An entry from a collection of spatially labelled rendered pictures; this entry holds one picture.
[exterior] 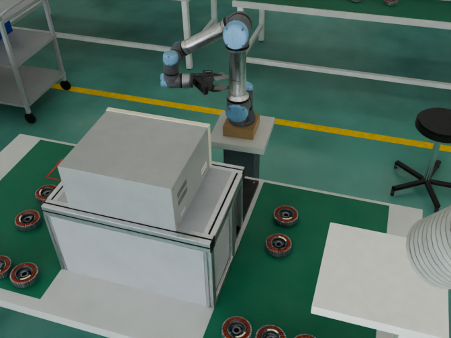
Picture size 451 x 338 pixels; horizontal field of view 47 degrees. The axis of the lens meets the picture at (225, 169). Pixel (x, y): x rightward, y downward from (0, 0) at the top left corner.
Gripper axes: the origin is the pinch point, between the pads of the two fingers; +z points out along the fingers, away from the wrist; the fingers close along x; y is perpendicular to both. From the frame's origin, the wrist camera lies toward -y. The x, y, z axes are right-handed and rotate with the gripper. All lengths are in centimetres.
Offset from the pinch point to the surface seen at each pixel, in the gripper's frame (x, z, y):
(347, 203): 35, 55, -55
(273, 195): 36, 20, -48
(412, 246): -46, 32, -162
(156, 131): -18, -31, -74
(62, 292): 42, -70, -101
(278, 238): 34, 19, -79
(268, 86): 100, 45, 183
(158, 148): -18, -29, -84
